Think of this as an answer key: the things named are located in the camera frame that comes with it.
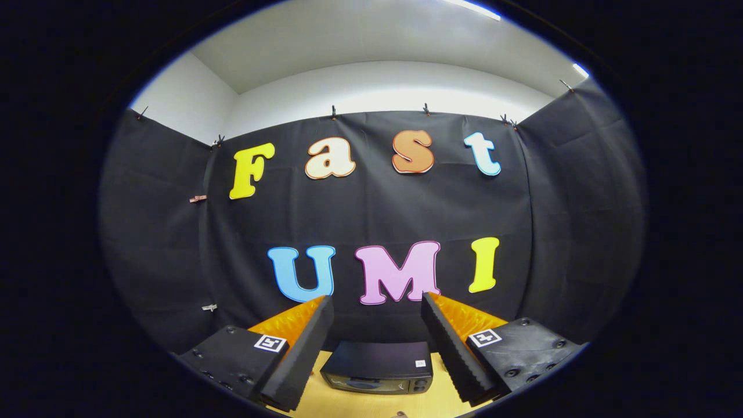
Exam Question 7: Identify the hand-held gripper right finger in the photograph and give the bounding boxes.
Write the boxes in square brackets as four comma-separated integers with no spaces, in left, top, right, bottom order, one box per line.
[421,291,585,407]

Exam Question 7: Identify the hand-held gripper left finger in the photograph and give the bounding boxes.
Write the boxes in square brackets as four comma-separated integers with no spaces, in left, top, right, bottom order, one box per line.
[173,295,336,413]

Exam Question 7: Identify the black toaster oven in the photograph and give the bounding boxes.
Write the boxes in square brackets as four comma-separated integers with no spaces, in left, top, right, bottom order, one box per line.
[320,341,434,395]

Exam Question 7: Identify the black backdrop cloth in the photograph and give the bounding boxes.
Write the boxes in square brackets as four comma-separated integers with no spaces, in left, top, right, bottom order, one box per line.
[99,78,648,355]

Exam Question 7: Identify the row of black cloth clips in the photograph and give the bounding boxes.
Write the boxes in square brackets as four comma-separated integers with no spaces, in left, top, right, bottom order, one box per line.
[136,78,575,149]

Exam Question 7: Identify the large ceiling light panel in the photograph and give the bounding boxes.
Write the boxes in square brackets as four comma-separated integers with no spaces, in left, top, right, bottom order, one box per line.
[447,0,503,21]

